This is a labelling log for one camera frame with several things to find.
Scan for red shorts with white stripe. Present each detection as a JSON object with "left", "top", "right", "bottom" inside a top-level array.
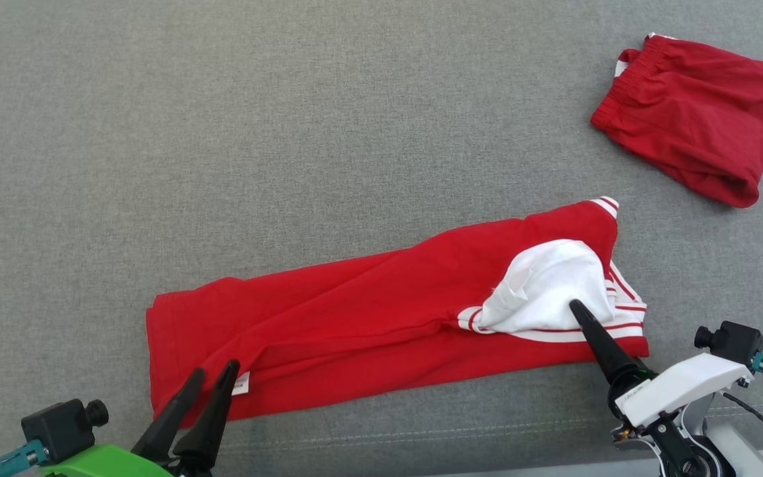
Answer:
[{"left": 590, "top": 33, "right": 763, "bottom": 209}]

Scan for red Bulls 23 jersey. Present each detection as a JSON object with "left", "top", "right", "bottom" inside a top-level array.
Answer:
[{"left": 146, "top": 196, "right": 650, "bottom": 428}]

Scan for grey fabric sofa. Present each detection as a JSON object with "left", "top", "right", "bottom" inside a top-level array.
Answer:
[{"left": 0, "top": 0, "right": 763, "bottom": 477}]

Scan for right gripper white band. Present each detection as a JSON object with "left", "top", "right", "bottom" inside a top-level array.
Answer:
[{"left": 569, "top": 299, "right": 753, "bottom": 428}]

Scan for left camera cable teal plug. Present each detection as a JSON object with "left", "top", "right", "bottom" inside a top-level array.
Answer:
[{"left": 0, "top": 441, "right": 50, "bottom": 477}]

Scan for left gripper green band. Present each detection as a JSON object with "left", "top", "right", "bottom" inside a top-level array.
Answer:
[{"left": 37, "top": 360, "right": 241, "bottom": 477}]

